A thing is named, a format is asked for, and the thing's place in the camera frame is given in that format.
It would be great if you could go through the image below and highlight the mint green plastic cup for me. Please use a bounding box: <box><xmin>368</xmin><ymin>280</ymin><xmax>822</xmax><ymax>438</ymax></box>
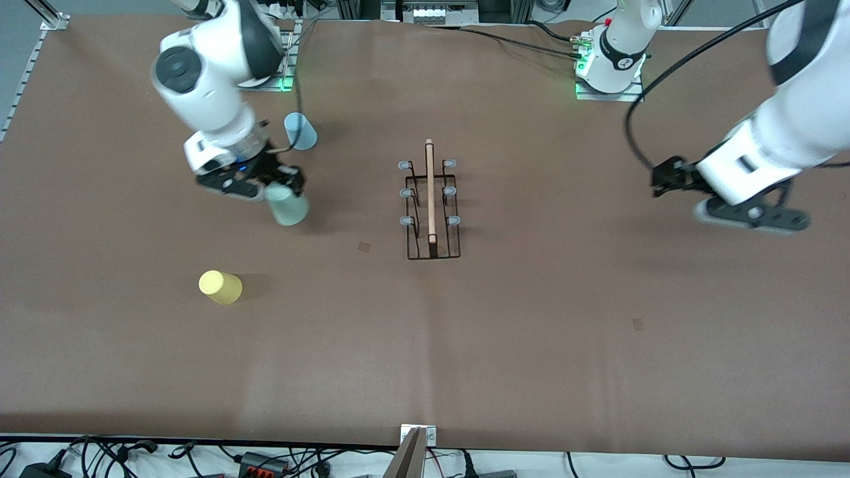
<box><xmin>264</xmin><ymin>183</ymin><xmax>311</xmax><ymax>228</ymax></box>

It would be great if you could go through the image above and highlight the yellow plastic cup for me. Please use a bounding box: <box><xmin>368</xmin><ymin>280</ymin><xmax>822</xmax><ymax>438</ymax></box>
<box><xmin>199</xmin><ymin>270</ymin><xmax>244</xmax><ymax>306</ymax></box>

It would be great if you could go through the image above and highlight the black wire cup holder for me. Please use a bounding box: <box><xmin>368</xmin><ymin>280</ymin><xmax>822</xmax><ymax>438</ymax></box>
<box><xmin>397</xmin><ymin>138</ymin><xmax>462</xmax><ymax>261</ymax></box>

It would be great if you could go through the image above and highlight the light blue plastic cup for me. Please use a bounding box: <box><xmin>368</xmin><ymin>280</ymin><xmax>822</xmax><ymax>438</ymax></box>
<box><xmin>284</xmin><ymin>112</ymin><xmax>318</xmax><ymax>151</ymax></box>

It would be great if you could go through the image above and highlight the grey electronics box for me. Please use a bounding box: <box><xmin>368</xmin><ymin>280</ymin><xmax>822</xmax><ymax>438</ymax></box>
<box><xmin>382</xmin><ymin>0</ymin><xmax>479</xmax><ymax>26</ymax></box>

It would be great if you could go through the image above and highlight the brown table cover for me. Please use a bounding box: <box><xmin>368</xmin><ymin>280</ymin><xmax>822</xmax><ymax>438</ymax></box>
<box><xmin>0</xmin><ymin>13</ymin><xmax>850</xmax><ymax>460</ymax></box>

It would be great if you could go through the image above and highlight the black orange connector block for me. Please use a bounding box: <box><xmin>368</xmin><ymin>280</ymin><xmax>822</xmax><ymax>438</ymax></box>
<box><xmin>238</xmin><ymin>451</ymin><xmax>291</xmax><ymax>476</ymax></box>

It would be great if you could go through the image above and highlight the black power plug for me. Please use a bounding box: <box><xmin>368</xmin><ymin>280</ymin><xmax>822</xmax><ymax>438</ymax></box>
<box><xmin>458</xmin><ymin>450</ymin><xmax>519</xmax><ymax>478</ymax></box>

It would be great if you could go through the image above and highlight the black power adapter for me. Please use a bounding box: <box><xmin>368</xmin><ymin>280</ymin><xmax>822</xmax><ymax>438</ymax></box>
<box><xmin>19</xmin><ymin>460</ymin><xmax>72</xmax><ymax>478</ymax></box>

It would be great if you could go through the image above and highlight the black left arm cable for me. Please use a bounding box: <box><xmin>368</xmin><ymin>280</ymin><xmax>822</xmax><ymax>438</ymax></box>
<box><xmin>624</xmin><ymin>0</ymin><xmax>808</xmax><ymax>173</ymax></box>

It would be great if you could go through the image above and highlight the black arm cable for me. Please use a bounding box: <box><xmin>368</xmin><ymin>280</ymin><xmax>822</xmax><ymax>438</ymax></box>
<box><xmin>282</xmin><ymin>66</ymin><xmax>306</xmax><ymax>153</ymax></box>
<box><xmin>624</xmin><ymin>0</ymin><xmax>808</xmax><ymax>173</ymax></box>

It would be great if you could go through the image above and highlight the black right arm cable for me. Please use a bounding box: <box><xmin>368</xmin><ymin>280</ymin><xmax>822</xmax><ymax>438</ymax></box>
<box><xmin>282</xmin><ymin>66</ymin><xmax>306</xmax><ymax>153</ymax></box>

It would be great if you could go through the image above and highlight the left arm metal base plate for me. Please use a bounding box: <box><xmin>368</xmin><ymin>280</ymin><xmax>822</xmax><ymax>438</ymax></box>
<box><xmin>576</xmin><ymin>70</ymin><xmax>645</xmax><ymax>102</ymax></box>

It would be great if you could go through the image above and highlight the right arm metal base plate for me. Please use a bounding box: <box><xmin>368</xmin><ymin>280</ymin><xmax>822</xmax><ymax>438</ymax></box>
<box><xmin>266</xmin><ymin>20</ymin><xmax>298</xmax><ymax>92</ymax></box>

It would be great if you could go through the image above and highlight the thick black cable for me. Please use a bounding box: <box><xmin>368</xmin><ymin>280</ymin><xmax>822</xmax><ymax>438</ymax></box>
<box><xmin>528</xmin><ymin>20</ymin><xmax>578</xmax><ymax>44</ymax></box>

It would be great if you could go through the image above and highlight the black braided cable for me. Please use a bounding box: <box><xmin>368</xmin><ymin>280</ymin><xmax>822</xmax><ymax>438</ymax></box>
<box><xmin>425</xmin><ymin>23</ymin><xmax>585</xmax><ymax>62</ymax></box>

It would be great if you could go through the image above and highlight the looped black cable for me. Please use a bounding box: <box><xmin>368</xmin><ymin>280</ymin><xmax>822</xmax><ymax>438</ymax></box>
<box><xmin>663</xmin><ymin>454</ymin><xmax>726</xmax><ymax>473</ymax></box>

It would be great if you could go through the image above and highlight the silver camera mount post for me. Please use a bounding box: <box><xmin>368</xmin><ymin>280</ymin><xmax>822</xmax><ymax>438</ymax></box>
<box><xmin>384</xmin><ymin>425</ymin><xmax>438</xmax><ymax>478</ymax></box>

